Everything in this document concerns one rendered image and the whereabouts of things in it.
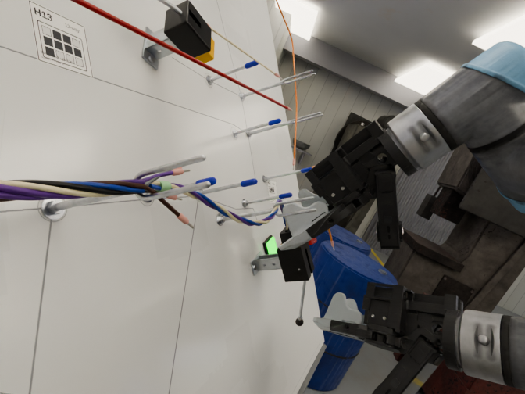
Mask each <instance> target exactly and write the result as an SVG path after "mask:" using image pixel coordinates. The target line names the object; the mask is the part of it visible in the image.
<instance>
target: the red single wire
mask: <svg viewBox="0 0 525 394"><path fill-rule="evenodd" d="M70 1H72V2H75V3H77V4H78V5H81V6H83V7H84V8H86V9H89V10H91V11H92V12H94V13H97V14H98V15H100V16H103V17H105V18H106V19H108V20H111V21H113V22H114V23H117V24H119V25H120V26H122V27H125V28H127V29H128V30H131V31H133V32H134V33H136V34H139V35H141V36H142V37H144V38H147V39H148V40H150V41H153V42H155V43H156V44H158V45H161V46H162V47H164V48H166V49H168V50H170V51H171V52H174V53H176V54H178V55H179V56H182V57H184V58H185V59H188V60H190V61H192V62H193V63H196V64H198V65H199V66H202V67H204V68H206V69H207V70H210V71H212V72H213V73H216V74H218V75H220V76H221V77H224V78H226V79H228V80H229V81H232V82H234V83H235V84H238V85H240V86H242V87H243V88H246V89H248V90H249V91H252V92H254V93H256V94H257V95H260V96H262V97H263V98H265V99H268V100H270V101H271V102H274V103H276V104H278V105H279V106H282V107H284V108H285V109H287V110H289V111H292V109H291V108H290V107H287V106H285V105H283V104H281V103H279V102H278V101H276V100H274V99H272V98H270V97H268V96H266V95H264V94H263V93H261V92H259V91H256V90H255V89H253V88H250V87H249V86H247V85H246V84H243V83H241V82H240V81H237V80H235V79H234V78H232V77H230V76H228V75H226V74H225V73H222V72H220V71H218V70H216V69H215V68H213V67H211V66H209V65H207V64H205V63H203V62H201V61H199V60H198V59H196V58H194V57H192V56H190V55H188V54H186V53H184V52H182V51H181V50H179V49H177V48H174V47H173V46H171V45H168V44H167V43H165V42H164V41H161V40H159V39H158V38H155V37H153V36H151V35H150V34H148V33H146V32H144V31H142V30H140V29H138V28H136V27H134V26H133V25H131V24H129V23H127V22H125V21H123V20H121V19H119V18H117V17H116V16H114V15H112V14H110V13H108V12H106V11H104V10H102V9H100V8H99V7H97V6H95V5H92V4H91V3H89V2H86V1H85V0H70Z"/></svg>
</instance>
